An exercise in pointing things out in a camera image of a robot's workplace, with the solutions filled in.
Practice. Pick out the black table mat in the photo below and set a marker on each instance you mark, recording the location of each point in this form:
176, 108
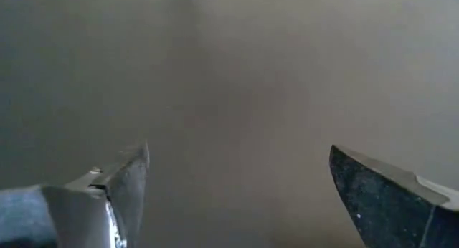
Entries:
251, 61

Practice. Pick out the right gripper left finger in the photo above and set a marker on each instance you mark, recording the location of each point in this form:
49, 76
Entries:
107, 205

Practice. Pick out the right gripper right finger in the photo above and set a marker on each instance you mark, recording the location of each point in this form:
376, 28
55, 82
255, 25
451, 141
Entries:
394, 212

